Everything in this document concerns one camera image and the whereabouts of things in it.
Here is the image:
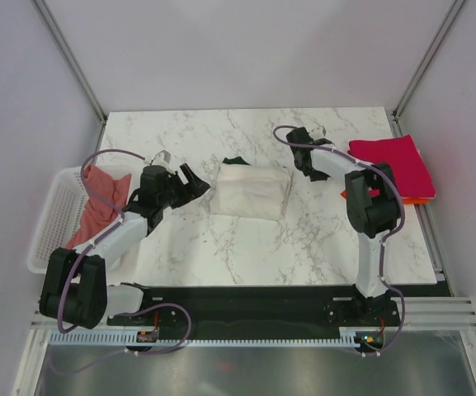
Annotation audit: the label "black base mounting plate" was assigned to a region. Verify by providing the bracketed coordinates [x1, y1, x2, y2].
[107, 286, 400, 336]

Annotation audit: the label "left aluminium frame post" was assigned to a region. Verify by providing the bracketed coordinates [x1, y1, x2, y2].
[31, 0, 109, 123]

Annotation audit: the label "aluminium frame post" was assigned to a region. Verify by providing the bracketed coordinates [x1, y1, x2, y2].
[31, 0, 109, 123]
[387, 0, 469, 123]

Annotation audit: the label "folded orange t-shirt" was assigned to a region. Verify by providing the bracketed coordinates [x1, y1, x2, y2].
[340, 189, 432, 206]

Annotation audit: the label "white slotted cable duct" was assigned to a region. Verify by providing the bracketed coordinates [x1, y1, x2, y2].
[49, 327, 360, 348]

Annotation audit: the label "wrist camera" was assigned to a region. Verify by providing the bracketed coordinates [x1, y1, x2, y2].
[308, 126, 327, 141]
[144, 149, 176, 173]

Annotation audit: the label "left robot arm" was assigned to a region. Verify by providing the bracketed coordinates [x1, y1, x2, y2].
[39, 163, 210, 334]

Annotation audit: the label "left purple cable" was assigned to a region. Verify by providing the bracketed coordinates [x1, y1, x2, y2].
[55, 148, 193, 356]

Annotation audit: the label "salmon pink t-shirt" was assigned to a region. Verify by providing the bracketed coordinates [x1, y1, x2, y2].
[65, 164, 131, 249]

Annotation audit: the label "folded magenta t-shirt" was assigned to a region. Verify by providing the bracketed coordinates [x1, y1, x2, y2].
[348, 134, 436, 200]

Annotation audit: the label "purple cable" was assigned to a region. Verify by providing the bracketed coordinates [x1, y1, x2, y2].
[272, 125, 408, 360]
[55, 148, 193, 356]

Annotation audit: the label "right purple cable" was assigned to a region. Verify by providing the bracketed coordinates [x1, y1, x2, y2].
[272, 125, 408, 360]

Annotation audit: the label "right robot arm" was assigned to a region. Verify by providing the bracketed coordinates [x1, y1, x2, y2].
[279, 126, 405, 325]

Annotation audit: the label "right aluminium frame post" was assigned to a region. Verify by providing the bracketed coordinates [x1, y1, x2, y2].
[387, 0, 469, 123]

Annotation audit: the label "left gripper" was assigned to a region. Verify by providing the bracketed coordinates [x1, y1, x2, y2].
[158, 163, 210, 210]

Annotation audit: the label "white green-sleeved Charlie Brown t-shirt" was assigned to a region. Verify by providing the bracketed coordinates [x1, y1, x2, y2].
[210, 157, 293, 221]

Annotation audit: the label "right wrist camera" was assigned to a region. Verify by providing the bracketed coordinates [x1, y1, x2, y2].
[308, 126, 327, 141]

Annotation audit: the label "white plastic basket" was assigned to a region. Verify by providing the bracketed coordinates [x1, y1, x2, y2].
[26, 165, 140, 281]

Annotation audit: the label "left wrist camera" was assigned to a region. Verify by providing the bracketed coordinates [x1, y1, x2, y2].
[144, 149, 176, 173]

